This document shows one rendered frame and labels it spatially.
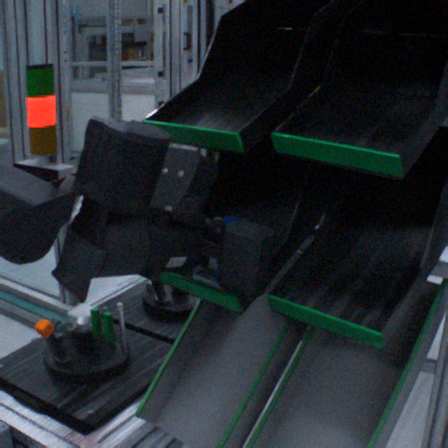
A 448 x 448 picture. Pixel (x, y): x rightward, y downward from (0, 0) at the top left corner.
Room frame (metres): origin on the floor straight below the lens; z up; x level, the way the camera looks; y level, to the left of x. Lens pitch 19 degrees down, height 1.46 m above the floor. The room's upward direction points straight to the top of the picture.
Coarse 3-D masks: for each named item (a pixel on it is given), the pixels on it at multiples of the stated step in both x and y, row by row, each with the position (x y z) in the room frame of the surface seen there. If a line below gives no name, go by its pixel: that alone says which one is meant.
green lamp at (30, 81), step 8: (32, 72) 0.96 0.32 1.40; (40, 72) 0.96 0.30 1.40; (48, 72) 0.97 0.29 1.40; (32, 80) 0.96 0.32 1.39; (40, 80) 0.96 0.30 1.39; (48, 80) 0.97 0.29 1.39; (32, 88) 0.96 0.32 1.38; (40, 88) 0.96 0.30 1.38; (48, 88) 0.97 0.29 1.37; (32, 96) 0.96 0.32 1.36; (40, 96) 0.96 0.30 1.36; (48, 96) 0.97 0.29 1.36
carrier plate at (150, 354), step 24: (144, 336) 0.87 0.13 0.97; (0, 360) 0.77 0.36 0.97; (24, 360) 0.77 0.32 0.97; (144, 360) 0.79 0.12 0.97; (0, 384) 0.72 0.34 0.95; (24, 384) 0.70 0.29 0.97; (48, 384) 0.71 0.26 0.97; (72, 384) 0.71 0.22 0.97; (96, 384) 0.71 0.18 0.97; (120, 384) 0.72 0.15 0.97; (144, 384) 0.72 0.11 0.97; (48, 408) 0.66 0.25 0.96; (72, 408) 0.65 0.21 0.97; (96, 408) 0.65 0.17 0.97; (120, 408) 0.67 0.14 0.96
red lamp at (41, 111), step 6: (54, 96) 0.98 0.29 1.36; (30, 102) 0.96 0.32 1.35; (36, 102) 0.96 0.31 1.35; (42, 102) 0.96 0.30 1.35; (48, 102) 0.97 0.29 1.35; (54, 102) 0.98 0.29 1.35; (30, 108) 0.96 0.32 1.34; (36, 108) 0.96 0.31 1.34; (42, 108) 0.96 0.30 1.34; (48, 108) 0.97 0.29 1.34; (54, 108) 0.98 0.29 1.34; (30, 114) 0.96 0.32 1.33; (36, 114) 0.96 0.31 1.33; (42, 114) 0.96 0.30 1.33; (48, 114) 0.97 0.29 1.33; (54, 114) 0.98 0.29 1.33; (30, 120) 0.96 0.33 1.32; (36, 120) 0.96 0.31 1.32; (42, 120) 0.96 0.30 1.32; (48, 120) 0.96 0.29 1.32; (54, 120) 0.98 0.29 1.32; (36, 126) 0.96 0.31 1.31; (42, 126) 0.96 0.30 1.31
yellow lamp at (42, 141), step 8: (32, 128) 0.96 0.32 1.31; (40, 128) 0.96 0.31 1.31; (48, 128) 0.96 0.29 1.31; (56, 128) 0.98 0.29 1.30; (32, 136) 0.96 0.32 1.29; (40, 136) 0.96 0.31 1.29; (48, 136) 0.96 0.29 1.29; (56, 136) 0.98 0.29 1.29; (32, 144) 0.96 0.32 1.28; (40, 144) 0.96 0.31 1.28; (48, 144) 0.96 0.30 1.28; (56, 144) 0.98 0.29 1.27; (32, 152) 0.96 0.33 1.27; (40, 152) 0.96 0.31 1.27; (48, 152) 0.96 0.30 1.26
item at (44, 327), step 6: (54, 318) 0.74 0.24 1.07; (36, 324) 0.71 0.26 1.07; (42, 324) 0.71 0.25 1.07; (48, 324) 0.71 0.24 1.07; (54, 324) 0.73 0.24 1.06; (42, 330) 0.70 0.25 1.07; (48, 330) 0.71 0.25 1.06; (48, 336) 0.71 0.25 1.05; (54, 336) 0.72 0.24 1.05; (48, 342) 0.72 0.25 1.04; (54, 342) 0.72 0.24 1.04; (54, 348) 0.72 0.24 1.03; (60, 348) 0.73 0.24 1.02; (54, 354) 0.73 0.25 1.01; (60, 354) 0.73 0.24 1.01
